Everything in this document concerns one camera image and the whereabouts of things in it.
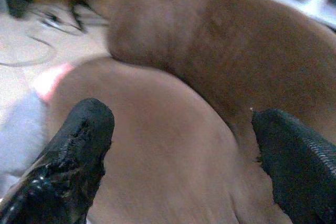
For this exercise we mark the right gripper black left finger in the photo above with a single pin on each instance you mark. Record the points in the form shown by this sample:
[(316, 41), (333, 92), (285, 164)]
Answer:
[(76, 150)]

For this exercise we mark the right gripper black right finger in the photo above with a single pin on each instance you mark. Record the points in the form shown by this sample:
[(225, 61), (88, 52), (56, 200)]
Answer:
[(296, 169)]

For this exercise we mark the pink pillow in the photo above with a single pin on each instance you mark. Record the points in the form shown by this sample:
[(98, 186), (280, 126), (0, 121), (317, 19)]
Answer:
[(52, 79)]

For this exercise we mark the grey pillow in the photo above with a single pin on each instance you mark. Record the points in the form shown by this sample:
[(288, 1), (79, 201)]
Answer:
[(18, 129)]

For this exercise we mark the brown velvet round sofa chair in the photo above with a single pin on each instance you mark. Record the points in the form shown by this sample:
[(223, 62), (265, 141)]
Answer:
[(183, 37)]

